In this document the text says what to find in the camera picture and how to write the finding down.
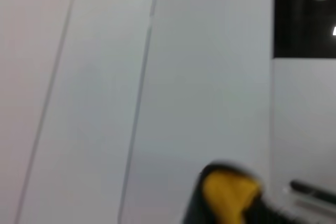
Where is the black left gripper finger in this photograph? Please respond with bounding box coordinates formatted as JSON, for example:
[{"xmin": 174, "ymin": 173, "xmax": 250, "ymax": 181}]
[{"xmin": 243, "ymin": 197, "xmax": 289, "ymax": 224}]

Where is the yellow and grey towel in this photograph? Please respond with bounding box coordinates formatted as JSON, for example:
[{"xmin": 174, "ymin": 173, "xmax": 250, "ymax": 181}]
[{"xmin": 180, "ymin": 160, "xmax": 266, "ymax": 224}]

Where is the black bar fixture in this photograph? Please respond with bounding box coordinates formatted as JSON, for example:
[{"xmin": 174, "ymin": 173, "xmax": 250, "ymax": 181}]
[{"xmin": 289, "ymin": 180, "xmax": 336, "ymax": 204}]

